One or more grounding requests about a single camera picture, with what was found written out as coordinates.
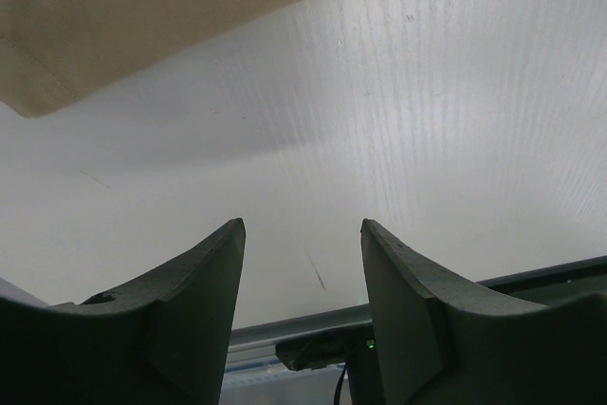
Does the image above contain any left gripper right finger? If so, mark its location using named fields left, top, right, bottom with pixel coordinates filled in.
left=361, top=219, right=606, bottom=404

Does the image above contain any beige t shirt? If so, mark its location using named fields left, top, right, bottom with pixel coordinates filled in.
left=1, top=0, right=302, bottom=118

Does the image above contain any aluminium front rail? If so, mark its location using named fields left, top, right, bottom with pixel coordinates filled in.
left=226, top=304, right=372, bottom=367

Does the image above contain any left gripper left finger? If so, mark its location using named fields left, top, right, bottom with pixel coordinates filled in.
left=1, top=218, right=246, bottom=404

